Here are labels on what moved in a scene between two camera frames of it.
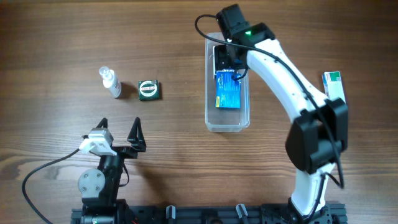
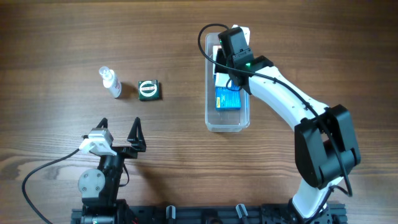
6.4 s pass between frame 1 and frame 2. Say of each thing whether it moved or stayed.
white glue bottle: stayed
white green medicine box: moved
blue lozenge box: stayed
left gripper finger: stayed
